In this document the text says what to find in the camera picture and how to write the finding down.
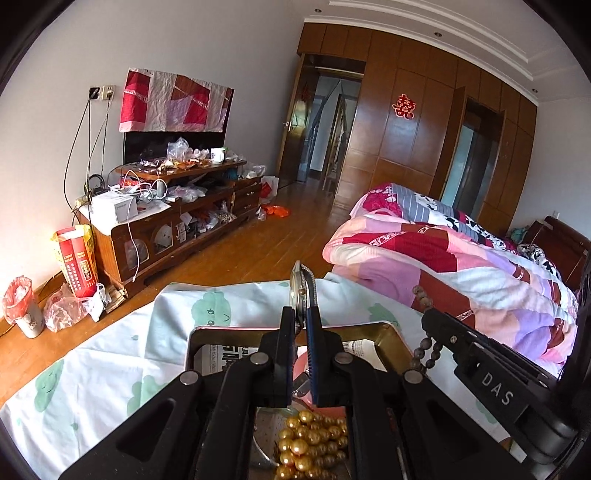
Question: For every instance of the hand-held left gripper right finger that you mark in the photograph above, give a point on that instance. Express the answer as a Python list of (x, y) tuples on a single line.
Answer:
[(313, 327)]

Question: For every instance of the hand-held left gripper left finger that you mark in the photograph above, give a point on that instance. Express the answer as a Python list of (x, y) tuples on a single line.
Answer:
[(288, 327)]

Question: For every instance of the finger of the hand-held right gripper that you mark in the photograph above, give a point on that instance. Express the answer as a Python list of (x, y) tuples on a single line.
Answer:
[(443, 330), (517, 353)]

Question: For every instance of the silver wrist watch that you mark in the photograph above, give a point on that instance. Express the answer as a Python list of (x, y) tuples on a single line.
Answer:
[(300, 288)]

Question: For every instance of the pink tin box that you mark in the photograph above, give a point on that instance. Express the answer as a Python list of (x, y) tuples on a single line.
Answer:
[(392, 341)]

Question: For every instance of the silver bangle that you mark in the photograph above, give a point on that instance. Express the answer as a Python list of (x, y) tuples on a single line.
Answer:
[(268, 424)]

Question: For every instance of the pink patchwork quilt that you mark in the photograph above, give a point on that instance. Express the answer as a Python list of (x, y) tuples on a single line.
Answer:
[(438, 258)]

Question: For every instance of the black white patterned pillow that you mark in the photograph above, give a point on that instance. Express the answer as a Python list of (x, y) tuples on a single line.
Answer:
[(538, 258)]

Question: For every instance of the orange plastic wrapper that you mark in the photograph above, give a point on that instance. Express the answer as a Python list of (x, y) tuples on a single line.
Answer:
[(277, 211)]

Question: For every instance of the teal cloth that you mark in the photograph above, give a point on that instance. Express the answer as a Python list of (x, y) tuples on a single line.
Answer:
[(517, 234)]

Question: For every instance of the wooden bed headboard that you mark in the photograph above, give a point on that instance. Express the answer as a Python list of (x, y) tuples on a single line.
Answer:
[(565, 240)]

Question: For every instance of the white red shopping bag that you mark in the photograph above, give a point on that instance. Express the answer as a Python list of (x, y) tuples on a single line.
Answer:
[(270, 189)]

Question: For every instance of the white green printed tablecloth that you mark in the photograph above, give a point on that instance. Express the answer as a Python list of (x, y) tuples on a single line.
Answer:
[(115, 350)]

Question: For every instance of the brown wooden wardrobe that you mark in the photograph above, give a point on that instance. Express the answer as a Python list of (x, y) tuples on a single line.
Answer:
[(383, 157)]

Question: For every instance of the white mug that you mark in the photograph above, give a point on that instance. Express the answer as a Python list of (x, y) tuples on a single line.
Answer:
[(217, 155)]

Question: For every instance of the wooden television cabinet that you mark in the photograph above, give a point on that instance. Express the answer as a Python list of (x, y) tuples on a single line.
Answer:
[(115, 249)]

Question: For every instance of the wooden door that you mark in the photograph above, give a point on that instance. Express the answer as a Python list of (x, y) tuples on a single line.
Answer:
[(292, 129)]

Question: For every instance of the clear plastic bag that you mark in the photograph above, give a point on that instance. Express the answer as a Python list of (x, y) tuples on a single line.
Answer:
[(178, 148)]

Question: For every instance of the white cardboard box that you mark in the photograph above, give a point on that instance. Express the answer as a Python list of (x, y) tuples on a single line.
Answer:
[(115, 207)]

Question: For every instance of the red yellow carton box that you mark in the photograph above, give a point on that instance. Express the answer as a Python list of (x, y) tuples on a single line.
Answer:
[(76, 263)]

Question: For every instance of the crumpled plastic bag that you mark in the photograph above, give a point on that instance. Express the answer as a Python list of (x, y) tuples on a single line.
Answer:
[(64, 309)]

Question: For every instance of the red paper decoration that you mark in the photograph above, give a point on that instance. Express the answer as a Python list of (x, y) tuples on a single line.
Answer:
[(404, 106)]

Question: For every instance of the black television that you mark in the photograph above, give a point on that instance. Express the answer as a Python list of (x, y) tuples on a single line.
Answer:
[(147, 147)]

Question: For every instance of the red pink patchwork cloth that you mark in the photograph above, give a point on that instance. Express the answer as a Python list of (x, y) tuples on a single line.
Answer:
[(175, 99)]

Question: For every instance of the trash bin with pink bag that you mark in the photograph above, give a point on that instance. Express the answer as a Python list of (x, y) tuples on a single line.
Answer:
[(23, 307)]

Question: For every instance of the wall socket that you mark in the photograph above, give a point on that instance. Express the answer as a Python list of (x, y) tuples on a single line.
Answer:
[(101, 92)]

